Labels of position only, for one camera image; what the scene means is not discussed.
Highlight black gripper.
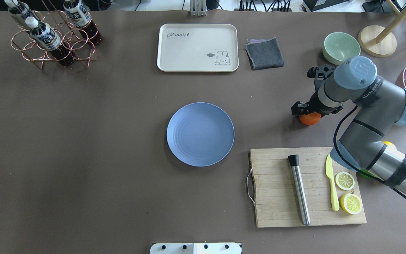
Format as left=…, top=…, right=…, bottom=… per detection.
left=291, top=93, right=344, bottom=118

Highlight orange fruit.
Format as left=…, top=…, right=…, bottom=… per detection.
left=298, top=112, right=322, bottom=126

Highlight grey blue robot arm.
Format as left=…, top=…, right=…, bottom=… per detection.
left=291, top=56, right=406, bottom=198

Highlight blue round plate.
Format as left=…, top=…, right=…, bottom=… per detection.
left=166, top=102, right=235, bottom=167

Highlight grey folded cloth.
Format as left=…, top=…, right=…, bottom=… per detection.
left=245, top=37, right=284, bottom=70

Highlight green bowl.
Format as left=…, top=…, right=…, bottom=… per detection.
left=322, top=32, right=361, bottom=65

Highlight lemon slice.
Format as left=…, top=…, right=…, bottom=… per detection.
left=340, top=193, right=363, bottom=215
left=334, top=171, right=356, bottom=191

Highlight green lime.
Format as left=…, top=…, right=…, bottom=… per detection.
left=357, top=169, right=376, bottom=180

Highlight wooden cutting board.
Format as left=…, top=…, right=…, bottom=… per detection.
left=249, top=147, right=367, bottom=228

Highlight yellow lemon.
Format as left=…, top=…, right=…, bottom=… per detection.
left=382, top=140, right=397, bottom=150

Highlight yellow plastic knife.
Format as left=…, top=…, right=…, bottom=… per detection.
left=325, top=154, right=340, bottom=211

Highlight wooden stand with round base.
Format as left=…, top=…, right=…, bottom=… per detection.
left=357, top=0, right=406, bottom=58

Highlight cream rabbit tray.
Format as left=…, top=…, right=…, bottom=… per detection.
left=156, top=24, right=239, bottom=72

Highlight dark tea bottle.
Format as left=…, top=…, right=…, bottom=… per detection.
left=63, top=0, right=103, bottom=45
left=25, top=17, right=74, bottom=67
left=4, top=0, right=39, bottom=28

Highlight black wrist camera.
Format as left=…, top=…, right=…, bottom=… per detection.
left=307, top=64, right=336, bottom=92

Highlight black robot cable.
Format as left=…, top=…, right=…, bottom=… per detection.
left=333, top=105, right=406, bottom=213

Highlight aluminium frame post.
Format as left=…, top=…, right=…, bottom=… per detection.
left=190, top=0, right=207, bottom=17

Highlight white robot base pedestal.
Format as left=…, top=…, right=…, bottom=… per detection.
left=149, top=242, right=243, bottom=254

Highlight copper wire bottle rack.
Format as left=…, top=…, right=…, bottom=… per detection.
left=5, top=0, right=103, bottom=69

